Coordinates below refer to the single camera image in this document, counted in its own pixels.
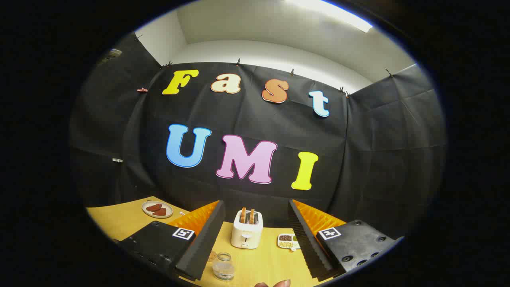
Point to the clear ribbed glass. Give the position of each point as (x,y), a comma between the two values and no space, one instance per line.
(223,269)

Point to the wooden table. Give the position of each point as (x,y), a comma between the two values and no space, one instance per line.
(119,219)

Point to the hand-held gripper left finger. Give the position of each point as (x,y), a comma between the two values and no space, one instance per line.
(207,239)

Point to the red bacon slice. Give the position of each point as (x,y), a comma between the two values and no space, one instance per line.
(153,207)
(160,212)

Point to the small white plate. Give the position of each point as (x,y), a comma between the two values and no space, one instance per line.
(148,213)

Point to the white divided bean dish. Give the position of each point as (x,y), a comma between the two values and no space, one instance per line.
(287,241)

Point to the toast slice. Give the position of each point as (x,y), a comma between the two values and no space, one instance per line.
(252,216)
(243,215)

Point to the black backdrop cloth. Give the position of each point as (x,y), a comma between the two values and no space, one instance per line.
(358,159)

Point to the white toaster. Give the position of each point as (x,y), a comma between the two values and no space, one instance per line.
(247,235)

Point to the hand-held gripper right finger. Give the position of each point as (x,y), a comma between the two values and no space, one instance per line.
(306,243)

